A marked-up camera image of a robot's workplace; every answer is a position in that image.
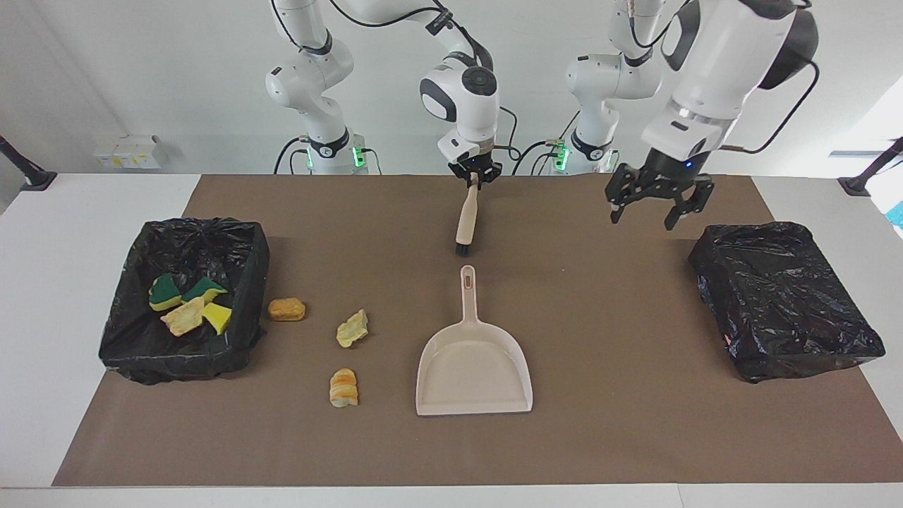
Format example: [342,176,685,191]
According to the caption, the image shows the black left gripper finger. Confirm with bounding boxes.
[665,180,715,232]
[605,166,641,225]

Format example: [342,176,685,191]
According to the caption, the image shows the beige hand brush black bristles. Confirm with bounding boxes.
[455,176,480,256]

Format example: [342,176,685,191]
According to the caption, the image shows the pale yellow bread chunk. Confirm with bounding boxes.
[336,308,370,349]

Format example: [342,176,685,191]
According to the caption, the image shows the beige plastic dustpan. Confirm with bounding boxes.
[416,265,534,417]

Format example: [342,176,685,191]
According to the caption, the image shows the brown bread bun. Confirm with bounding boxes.
[267,298,307,322]

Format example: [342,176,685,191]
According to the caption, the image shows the striped croissant piece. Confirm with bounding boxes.
[329,368,359,409]

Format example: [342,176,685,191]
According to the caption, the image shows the yellow green sponge piece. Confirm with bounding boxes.
[201,302,233,336]
[148,274,183,312]
[182,277,229,304]

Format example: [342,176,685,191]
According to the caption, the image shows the orange striped bread slice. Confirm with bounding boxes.
[160,296,206,337]

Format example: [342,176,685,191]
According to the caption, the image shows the bin with black bag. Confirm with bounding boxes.
[688,222,887,384]
[99,217,271,386]

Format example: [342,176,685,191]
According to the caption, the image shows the brown table mat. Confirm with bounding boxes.
[51,174,903,488]

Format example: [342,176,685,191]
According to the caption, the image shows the black left base cable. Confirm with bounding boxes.
[511,106,583,176]

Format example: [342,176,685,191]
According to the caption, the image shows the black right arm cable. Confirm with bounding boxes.
[328,0,521,164]

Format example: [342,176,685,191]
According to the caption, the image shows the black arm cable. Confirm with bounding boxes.
[328,0,521,164]
[734,60,823,155]

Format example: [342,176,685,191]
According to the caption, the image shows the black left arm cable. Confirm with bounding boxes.
[734,60,823,155]

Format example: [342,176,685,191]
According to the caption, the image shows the black camera stand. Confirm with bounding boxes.
[838,138,903,197]
[0,134,57,192]

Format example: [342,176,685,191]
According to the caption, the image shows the white wall boxes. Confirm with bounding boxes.
[94,134,164,170]

